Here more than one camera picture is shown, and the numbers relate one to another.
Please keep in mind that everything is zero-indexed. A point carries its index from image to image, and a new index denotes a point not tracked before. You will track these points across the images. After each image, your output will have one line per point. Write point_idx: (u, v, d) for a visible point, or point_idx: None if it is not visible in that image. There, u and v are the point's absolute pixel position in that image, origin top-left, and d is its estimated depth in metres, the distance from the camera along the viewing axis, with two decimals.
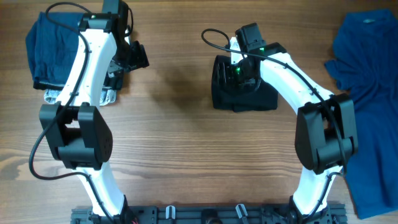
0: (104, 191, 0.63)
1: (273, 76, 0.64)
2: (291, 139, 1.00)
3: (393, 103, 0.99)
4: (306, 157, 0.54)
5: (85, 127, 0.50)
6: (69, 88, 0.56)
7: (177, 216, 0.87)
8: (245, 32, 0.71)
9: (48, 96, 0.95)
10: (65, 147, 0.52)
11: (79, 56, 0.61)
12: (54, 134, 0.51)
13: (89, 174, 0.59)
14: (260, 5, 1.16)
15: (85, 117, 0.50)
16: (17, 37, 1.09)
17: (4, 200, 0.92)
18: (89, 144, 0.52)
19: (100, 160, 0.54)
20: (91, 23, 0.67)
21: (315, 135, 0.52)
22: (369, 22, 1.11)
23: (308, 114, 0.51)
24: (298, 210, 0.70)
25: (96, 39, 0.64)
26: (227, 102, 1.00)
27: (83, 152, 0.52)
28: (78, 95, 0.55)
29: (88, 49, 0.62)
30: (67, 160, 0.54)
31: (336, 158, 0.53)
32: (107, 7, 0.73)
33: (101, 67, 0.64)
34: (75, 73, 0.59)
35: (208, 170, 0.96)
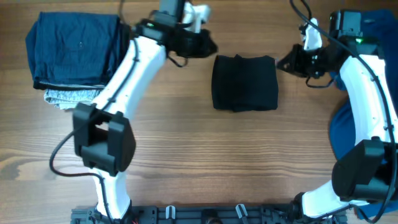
0: (112, 195, 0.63)
1: (354, 81, 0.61)
2: (291, 140, 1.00)
3: (393, 104, 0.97)
4: (342, 182, 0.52)
5: (113, 137, 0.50)
6: (109, 93, 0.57)
7: (178, 216, 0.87)
8: (342, 15, 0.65)
9: (48, 96, 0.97)
10: (89, 147, 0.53)
11: (127, 63, 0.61)
12: (81, 134, 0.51)
13: (102, 177, 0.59)
14: (260, 4, 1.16)
15: (115, 129, 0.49)
16: (17, 37, 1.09)
17: (4, 201, 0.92)
18: (112, 152, 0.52)
19: (118, 168, 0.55)
20: (145, 32, 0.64)
21: (364, 172, 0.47)
22: (369, 22, 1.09)
23: (370, 152, 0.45)
24: (303, 211, 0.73)
25: (148, 49, 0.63)
26: (226, 103, 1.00)
27: (104, 157, 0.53)
28: (115, 102, 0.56)
29: (137, 58, 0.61)
30: (86, 159, 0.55)
31: (374, 197, 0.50)
32: (165, 5, 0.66)
33: (145, 78, 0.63)
34: (118, 80, 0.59)
35: (207, 170, 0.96)
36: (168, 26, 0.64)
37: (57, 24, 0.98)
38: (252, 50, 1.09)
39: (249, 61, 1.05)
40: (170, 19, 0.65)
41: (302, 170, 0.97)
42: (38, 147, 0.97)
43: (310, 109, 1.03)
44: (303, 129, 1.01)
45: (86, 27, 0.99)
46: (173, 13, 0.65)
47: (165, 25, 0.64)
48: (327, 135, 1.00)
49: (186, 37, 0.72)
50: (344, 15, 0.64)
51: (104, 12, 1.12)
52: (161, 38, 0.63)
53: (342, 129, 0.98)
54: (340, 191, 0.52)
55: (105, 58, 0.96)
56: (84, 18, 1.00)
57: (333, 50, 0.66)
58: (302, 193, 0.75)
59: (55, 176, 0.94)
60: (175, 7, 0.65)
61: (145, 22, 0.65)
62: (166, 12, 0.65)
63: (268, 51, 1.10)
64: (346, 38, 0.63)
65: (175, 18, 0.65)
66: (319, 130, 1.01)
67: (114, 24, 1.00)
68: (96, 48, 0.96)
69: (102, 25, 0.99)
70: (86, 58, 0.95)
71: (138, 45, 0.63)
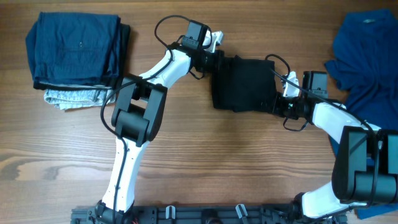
0: (129, 173, 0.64)
1: (324, 114, 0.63)
2: (291, 140, 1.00)
3: (393, 103, 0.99)
4: (341, 182, 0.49)
5: (153, 102, 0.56)
6: (150, 72, 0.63)
7: (178, 216, 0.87)
8: (311, 78, 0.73)
9: (48, 96, 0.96)
10: (126, 112, 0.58)
11: (163, 60, 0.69)
12: (125, 97, 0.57)
13: (128, 148, 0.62)
14: (260, 4, 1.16)
15: (157, 93, 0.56)
16: (17, 38, 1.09)
17: (4, 200, 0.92)
18: (147, 117, 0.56)
19: (147, 137, 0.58)
20: (177, 48, 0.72)
21: (356, 155, 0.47)
22: (369, 22, 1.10)
23: (351, 132, 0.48)
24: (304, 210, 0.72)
25: (181, 54, 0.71)
26: (227, 103, 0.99)
27: (137, 124, 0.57)
28: (157, 79, 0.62)
29: (172, 58, 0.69)
30: (120, 125, 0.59)
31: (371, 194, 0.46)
32: (190, 32, 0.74)
33: (175, 75, 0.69)
34: (158, 66, 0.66)
35: (207, 170, 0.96)
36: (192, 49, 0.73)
37: (57, 24, 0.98)
38: (252, 50, 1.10)
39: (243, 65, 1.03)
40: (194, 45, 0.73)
41: (302, 170, 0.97)
42: (38, 147, 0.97)
43: None
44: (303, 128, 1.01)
45: (86, 27, 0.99)
46: (197, 37, 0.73)
47: (191, 48, 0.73)
48: (327, 135, 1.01)
49: (204, 56, 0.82)
50: (312, 76, 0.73)
51: (104, 12, 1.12)
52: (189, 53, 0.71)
53: None
54: (342, 194, 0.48)
55: (105, 58, 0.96)
56: (84, 19, 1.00)
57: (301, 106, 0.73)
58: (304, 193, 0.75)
59: (55, 176, 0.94)
60: (198, 32, 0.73)
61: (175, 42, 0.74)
62: (191, 37, 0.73)
63: (268, 51, 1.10)
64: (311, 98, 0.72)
65: (198, 43, 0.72)
66: (319, 130, 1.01)
67: (114, 24, 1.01)
68: (96, 48, 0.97)
69: (102, 25, 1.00)
70: (86, 58, 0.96)
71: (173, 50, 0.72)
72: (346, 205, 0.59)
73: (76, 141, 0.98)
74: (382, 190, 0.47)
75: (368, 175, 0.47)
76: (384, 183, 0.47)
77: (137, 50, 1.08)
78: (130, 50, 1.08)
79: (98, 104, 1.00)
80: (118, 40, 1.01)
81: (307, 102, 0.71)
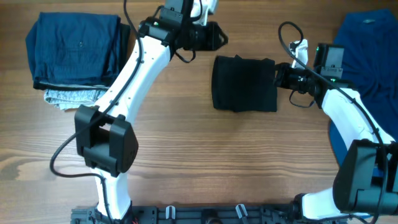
0: (114, 195, 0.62)
1: (335, 106, 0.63)
2: (290, 140, 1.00)
3: (393, 103, 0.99)
4: (342, 194, 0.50)
5: (114, 140, 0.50)
6: (111, 94, 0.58)
7: (178, 216, 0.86)
8: (326, 50, 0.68)
9: (48, 96, 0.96)
10: (91, 148, 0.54)
11: (132, 64, 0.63)
12: (84, 135, 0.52)
13: (104, 178, 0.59)
14: (260, 4, 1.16)
15: (117, 130, 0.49)
16: (17, 37, 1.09)
17: (4, 200, 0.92)
18: (114, 154, 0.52)
19: (119, 170, 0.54)
20: (152, 27, 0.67)
21: (361, 172, 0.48)
22: (369, 22, 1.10)
23: (360, 149, 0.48)
24: (302, 210, 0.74)
25: (152, 50, 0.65)
26: (227, 103, 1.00)
27: (105, 159, 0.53)
28: (118, 105, 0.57)
29: (140, 59, 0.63)
30: (89, 160, 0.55)
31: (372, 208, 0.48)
32: (171, 2, 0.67)
33: (149, 78, 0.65)
34: (122, 81, 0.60)
35: (207, 170, 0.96)
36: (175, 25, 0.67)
37: (57, 24, 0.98)
38: (252, 50, 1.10)
39: (247, 65, 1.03)
40: (176, 17, 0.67)
41: (302, 170, 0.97)
42: (37, 147, 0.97)
43: (310, 109, 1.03)
44: (303, 129, 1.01)
45: (86, 27, 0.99)
46: (180, 9, 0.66)
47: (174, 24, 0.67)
48: (327, 135, 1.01)
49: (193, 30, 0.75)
50: (327, 51, 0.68)
51: (104, 12, 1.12)
52: (169, 37, 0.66)
53: None
54: (341, 205, 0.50)
55: (105, 58, 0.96)
56: (84, 19, 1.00)
57: (313, 87, 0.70)
58: (304, 195, 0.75)
59: (55, 176, 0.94)
60: (181, 2, 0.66)
61: (151, 22, 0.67)
62: (172, 8, 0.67)
63: (268, 51, 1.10)
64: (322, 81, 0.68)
65: (181, 15, 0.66)
66: (319, 130, 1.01)
67: (114, 24, 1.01)
68: (96, 48, 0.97)
69: (102, 25, 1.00)
70: (86, 58, 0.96)
71: (143, 46, 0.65)
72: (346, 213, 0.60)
73: (76, 142, 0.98)
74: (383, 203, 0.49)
75: (370, 190, 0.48)
76: (387, 197, 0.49)
77: None
78: (130, 50, 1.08)
79: None
80: (118, 40, 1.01)
81: (317, 82, 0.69)
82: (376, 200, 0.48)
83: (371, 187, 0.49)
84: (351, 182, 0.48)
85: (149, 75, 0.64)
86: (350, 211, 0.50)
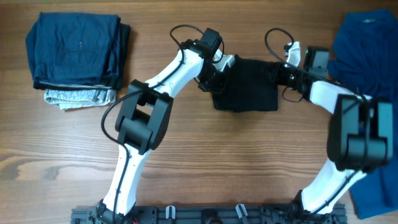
0: (130, 179, 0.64)
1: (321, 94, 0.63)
2: (290, 139, 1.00)
3: (393, 103, 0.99)
4: (336, 146, 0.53)
5: (157, 112, 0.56)
6: (158, 78, 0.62)
7: (178, 216, 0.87)
8: (313, 55, 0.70)
9: (48, 96, 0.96)
10: (130, 121, 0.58)
11: (174, 63, 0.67)
12: (130, 103, 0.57)
13: (130, 155, 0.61)
14: (260, 4, 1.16)
15: (163, 103, 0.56)
16: (17, 38, 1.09)
17: (4, 200, 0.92)
18: (150, 127, 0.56)
19: (150, 147, 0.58)
20: (191, 46, 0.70)
21: (347, 121, 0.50)
22: (369, 22, 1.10)
23: (344, 101, 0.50)
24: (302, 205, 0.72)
25: (192, 56, 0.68)
26: (227, 104, 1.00)
27: (140, 132, 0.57)
28: (164, 86, 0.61)
29: (183, 61, 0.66)
30: (124, 132, 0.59)
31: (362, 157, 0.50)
32: (206, 38, 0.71)
33: (187, 78, 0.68)
34: (167, 71, 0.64)
35: (207, 170, 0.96)
36: (204, 51, 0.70)
37: (57, 24, 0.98)
38: (251, 50, 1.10)
39: (250, 63, 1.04)
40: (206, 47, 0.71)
41: (302, 170, 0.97)
42: (38, 147, 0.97)
43: (310, 109, 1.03)
44: (303, 128, 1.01)
45: (86, 27, 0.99)
46: (211, 44, 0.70)
47: (205, 48, 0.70)
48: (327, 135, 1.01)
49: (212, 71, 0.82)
50: (314, 54, 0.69)
51: (104, 12, 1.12)
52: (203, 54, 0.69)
53: None
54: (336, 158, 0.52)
55: (105, 58, 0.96)
56: (84, 19, 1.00)
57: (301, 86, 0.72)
58: (302, 190, 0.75)
59: (55, 176, 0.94)
60: (214, 40, 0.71)
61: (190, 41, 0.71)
62: (206, 42, 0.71)
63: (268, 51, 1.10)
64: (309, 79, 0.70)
65: (211, 50, 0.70)
66: (319, 130, 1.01)
67: (114, 24, 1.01)
68: (96, 48, 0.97)
69: (102, 25, 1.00)
70: (86, 58, 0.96)
71: (185, 51, 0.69)
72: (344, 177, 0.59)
73: (76, 141, 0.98)
74: (374, 153, 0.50)
75: (360, 139, 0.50)
76: (377, 147, 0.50)
77: (137, 50, 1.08)
78: (130, 50, 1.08)
79: (98, 104, 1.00)
80: (118, 40, 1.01)
81: (305, 81, 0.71)
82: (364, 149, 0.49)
83: (359, 137, 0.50)
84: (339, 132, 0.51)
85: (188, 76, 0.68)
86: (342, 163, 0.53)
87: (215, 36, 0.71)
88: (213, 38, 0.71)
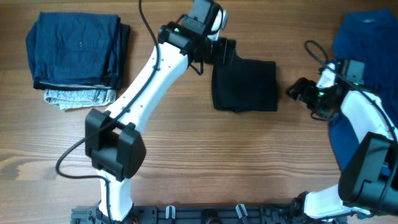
0: (117, 197, 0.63)
1: (356, 106, 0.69)
2: (290, 139, 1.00)
3: (393, 103, 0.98)
4: (349, 184, 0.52)
5: (122, 148, 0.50)
6: (125, 99, 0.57)
7: (178, 216, 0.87)
8: (347, 64, 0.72)
9: (48, 96, 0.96)
10: (100, 152, 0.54)
11: (147, 70, 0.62)
12: (93, 139, 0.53)
13: (109, 180, 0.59)
14: (260, 4, 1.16)
15: (126, 140, 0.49)
16: (17, 38, 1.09)
17: (4, 200, 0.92)
18: (120, 160, 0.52)
19: (125, 175, 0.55)
20: (172, 37, 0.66)
21: (372, 162, 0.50)
22: (369, 22, 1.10)
23: (373, 142, 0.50)
24: (304, 206, 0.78)
25: (170, 57, 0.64)
26: (227, 104, 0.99)
27: (112, 163, 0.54)
28: (129, 112, 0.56)
29: (157, 66, 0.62)
30: (96, 162, 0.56)
31: (374, 202, 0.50)
32: (195, 12, 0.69)
33: (162, 88, 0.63)
34: (137, 88, 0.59)
35: (208, 170, 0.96)
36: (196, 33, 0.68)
37: (57, 24, 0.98)
38: (252, 50, 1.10)
39: (249, 64, 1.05)
40: (198, 28, 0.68)
41: (302, 170, 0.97)
42: (37, 147, 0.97)
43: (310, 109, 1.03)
44: (303, 129, 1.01)
45: (86, 27, 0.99)
46: (203, 19, 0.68)
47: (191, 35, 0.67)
48: (327, 135, 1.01)
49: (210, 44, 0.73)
50: (347, 63, 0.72)
51: (104, 12, 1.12)
52: (185, 49, 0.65)
53: (344, 128, 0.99)
54: (346, 196, 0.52)
55: (105, 58, 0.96)
56: (84, 19, 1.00)
57: (334, 90, 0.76)
58: (308, 193, 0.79)
59: (55, 176, 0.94)
60: (206, 15, 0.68)
61: (171, 28, 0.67)
62: (195, 18, 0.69)
63: (268, 51, 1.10)
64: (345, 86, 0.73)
65: (204, 27, 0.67)
66: (319, 130, 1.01)
67: (114, 24, 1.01)
68: (96, 48, 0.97)
69: (102, 25, 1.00)
70: (86, 58, 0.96)
71: (160, 53, 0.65)
72: (349, 209, 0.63)
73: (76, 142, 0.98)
74: (388, 201, 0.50)
75: (378, 183, 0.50)
76: (392, 196, 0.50)
77: (137, 50, 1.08)
78: (130, 49, 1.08)
79: (98, 104, 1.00)
80: (118, 40, 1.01)
81: (341, 85, 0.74)
82: (380, 194, 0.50)
83: (380, 180, 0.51)
84: (358, 172, 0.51)
85: (163, 83, 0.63)
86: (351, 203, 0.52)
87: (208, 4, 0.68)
88: (204, 10, 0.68)
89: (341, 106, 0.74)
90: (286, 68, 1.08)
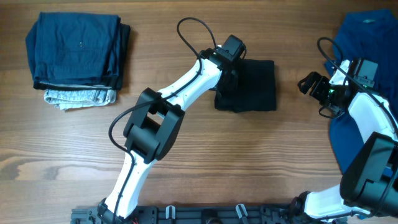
0: (133, 185, 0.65)
1: (362, 108, 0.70)
2: (291, 140, 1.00)
3: (393, 102, 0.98)
4: (350, 183, 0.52)
5: (166, 125, 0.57)
6: (173, 89, 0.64)
7: (178, 216, 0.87)
8: (360, 63, 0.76)
9: (48, 96, 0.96)
10: (139, 128, 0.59)
11: (192, 73, 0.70)
12: (140, 113, 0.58)
13: (135, 163, 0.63)
14: (260, 4, 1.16)
15: (173, 117, 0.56)
16: (17, 38, 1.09)
17: (4, 200, 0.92)
18: (158, 139, 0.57)
19: (156, 156, 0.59)
20: (210, 56, 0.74)
21: (375, 162, 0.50)
22: (369, 22, 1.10)
23: (377, 142, 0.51)
24: (304, 206, 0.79)
25: (211, 68, 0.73)
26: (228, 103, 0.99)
27: (148, 142, 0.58)
28: (177, 97, 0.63)
29: (200, 72, 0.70)
30: (131, 139, 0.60)
31: (375, 203, 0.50)
32: (227, 46, 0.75)
33: (201, 89, 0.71)
34: (182, 82, 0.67)
35: (208, 170, 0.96)
36: (227, 60, 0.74)
37: (57, 24, 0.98)
38: (252, 50, 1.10)
39: (249, 63, 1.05)
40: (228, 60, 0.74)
41: (302, 170, 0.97)
42: (38, 147, 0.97)
43: (310, 109, 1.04)
44: (303, 129, 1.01)
45: (86, 27, 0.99)
46: (233, 52, 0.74)
47: (225, 59, 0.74)
48: (327, 135, 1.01)
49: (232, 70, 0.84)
50: (361, 63, 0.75)
51: (104, 12, 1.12)
52: (221, 65, 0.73)
53: (342, 128, 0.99)
54: (346, 195, 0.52)
55: (105, 58, 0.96)
56: (84, 19, 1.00)
57: (344, 90, 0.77)
58: (309, 193, 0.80)
59: (55, 176, 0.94)
60: (236, 48, 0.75)
61: (210, 50, 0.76)
62: (227, 50, 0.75)
63: (268, 51, 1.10)
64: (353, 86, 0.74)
65: (232, 58, 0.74)
66: (319, 130, 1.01)
67: (114, 24, 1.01)
68: (96, 48, 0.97)
69: (102, 25, 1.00)
70: (86, 58, 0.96)
71: (203, 63, 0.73)
72: (349, 209, 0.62)
73: (76, 141, 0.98)
74: (388, 202, 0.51)
75: (380, 184, 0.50)
76: (393, 198, 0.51)
77: (137, 50, 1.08)
78: (130, 50, 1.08)
79: (98, 104, 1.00)
80: (118, 40, 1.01)
81: (349, 86, 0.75)
82: (382, 195, 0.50)
83: (381, 181, 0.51)
84: (360, 172, 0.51)
85: (202, 88, 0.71)
86: (352, 202, 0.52)
87: (238, 43, 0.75)
88: (236, 45, 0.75)
89: (348, 108, 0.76)
90: (286, 68, 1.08)
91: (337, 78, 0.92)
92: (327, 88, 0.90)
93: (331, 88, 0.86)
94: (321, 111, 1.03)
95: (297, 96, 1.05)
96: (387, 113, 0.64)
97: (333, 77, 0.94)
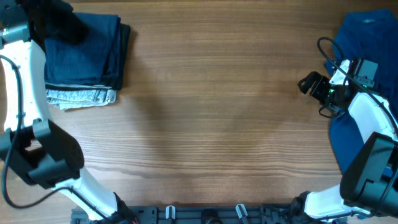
0: (92, 194, 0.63)
1: (362, 108, 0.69)
2: (291, 139, 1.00)
3: (393, 102, 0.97)
4: (349, 183, 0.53)
5: (48, 144, 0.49)
6: (14, 111, 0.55)
7: (178, 216, 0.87)
8: (361, 63, 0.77)
9: (48, 96, 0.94)
10: (35, 168, 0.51)
11: (10, 78, 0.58)
12: (18, 160, 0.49)
13: (71, 185, 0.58)
14: (260, 4, 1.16)
15: (43, 131, 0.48)
16: None
17: (4, 200, 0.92)
18: (57, 157, 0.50)
19: (74, 169, 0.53)
20: (6, 40, 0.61)
21: (375, 162, 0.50)
22: (369, 22, 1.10)
23: (378, 142, 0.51)
24: (304, 206, 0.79)
25: (20, 52, 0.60)
26: None
27: (55, 168, 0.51)
28: (26, 114, 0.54)
29: (15, 65, 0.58)
30: (43, 181, 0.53)
31: (375, 203, 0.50)
32: None
33: (37, 76, 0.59)
34: (12, 96, 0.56)
35: (208, 170, 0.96)
36: None
37: None
38: (252, 50, 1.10)
39: None
40: None
41: (302, 170, 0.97)
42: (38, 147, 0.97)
43: (310, 109, 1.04)
44: (303, 128, 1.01)
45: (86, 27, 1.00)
46: None
47: None
48: (327, 135, 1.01)
49: None
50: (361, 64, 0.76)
51: (104, 12, 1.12)
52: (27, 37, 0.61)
53: (342, 128, 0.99)
54: (346, 195, 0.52)
55: (105, 58, 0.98)
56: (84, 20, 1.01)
57: (344, 90, 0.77)
58: (309, 193, 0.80)
59: None
60: None
61: None
62: None
63: (268, 51, 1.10)
64: (353, 86, 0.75)
65: None
66: (319, 130, 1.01)
67: (114, 25, 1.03)
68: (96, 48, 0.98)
69: (102, 26, 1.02)
70: (86, 58, 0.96)
71: (7, 55, 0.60)
72: (349, 209, 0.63)
73: None
74: (388, 203, 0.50)
75: (380, 183, 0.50)
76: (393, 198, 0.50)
77: (136, 50, 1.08)
78: (130, 50, 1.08)
79: (98, 104, 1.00)
80: (118, 40, 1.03)
81: (349, 86, 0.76)
82: (382, 195, 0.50)
83: (382, 182, 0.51)
84: (360, 172, 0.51)
85: (36, 75, 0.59)
86: (351, 201, 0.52)
87: None
88: None
89: (348, 108, 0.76)
90: (286, 68, 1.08)
91: (337, 78, 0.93)
92: (327, 88, 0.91)
93: (331, 88, 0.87)
94: (321, 110, 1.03)
95: (297, 96, 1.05)
96: (387, 113, 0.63)
97: (333, 77, 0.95)
